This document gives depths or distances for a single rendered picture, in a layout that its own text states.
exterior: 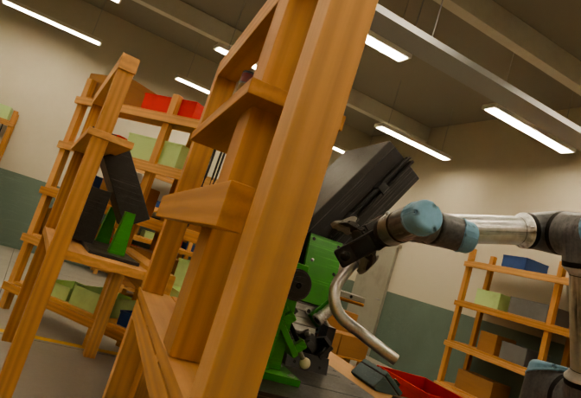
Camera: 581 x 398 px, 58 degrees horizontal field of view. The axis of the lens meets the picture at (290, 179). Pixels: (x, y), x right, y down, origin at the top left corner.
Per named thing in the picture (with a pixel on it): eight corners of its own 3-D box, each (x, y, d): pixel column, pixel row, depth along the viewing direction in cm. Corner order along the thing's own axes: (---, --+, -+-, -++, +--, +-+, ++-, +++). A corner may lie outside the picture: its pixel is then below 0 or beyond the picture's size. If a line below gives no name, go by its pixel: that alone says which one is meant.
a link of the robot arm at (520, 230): (547, 209, 149) (395, 202, 134) (580, 211, 139) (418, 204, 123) (545, 250, 149) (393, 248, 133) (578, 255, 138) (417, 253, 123)
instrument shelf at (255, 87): (248, 162, 211) (252, 152, 212) (342, 131, 127) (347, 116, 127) (189, 140, 204) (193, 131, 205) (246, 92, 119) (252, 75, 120)
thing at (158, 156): (188, 400, 386) (285, 101, 423) (-14, 303, 481) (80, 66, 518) (223, 392, 435) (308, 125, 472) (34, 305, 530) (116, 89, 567)
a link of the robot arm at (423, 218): (446, 238, 109) (411, 227, 107) (415, 247, 119) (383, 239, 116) (448, 202, 112) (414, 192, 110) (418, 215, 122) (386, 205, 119)
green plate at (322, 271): (320, 312, 164) (332, 247, 172) (331, 310, 157) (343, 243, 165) (286, 302, 160) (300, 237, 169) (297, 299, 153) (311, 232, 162)
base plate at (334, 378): (271, 330, 221) (273, 324, 222) (416, 437, 118) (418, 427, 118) (176, 303, 209) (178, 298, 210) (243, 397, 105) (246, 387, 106)
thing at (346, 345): (331, 354, 852) (344, 309, 863) (364, 371, 785) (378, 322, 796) (272, 341, 788) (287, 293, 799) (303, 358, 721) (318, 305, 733)
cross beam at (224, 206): (167, 219, 219) (174, 199, 221) (240, 234, 97) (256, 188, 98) (156, 215, 218) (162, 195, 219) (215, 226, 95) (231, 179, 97)
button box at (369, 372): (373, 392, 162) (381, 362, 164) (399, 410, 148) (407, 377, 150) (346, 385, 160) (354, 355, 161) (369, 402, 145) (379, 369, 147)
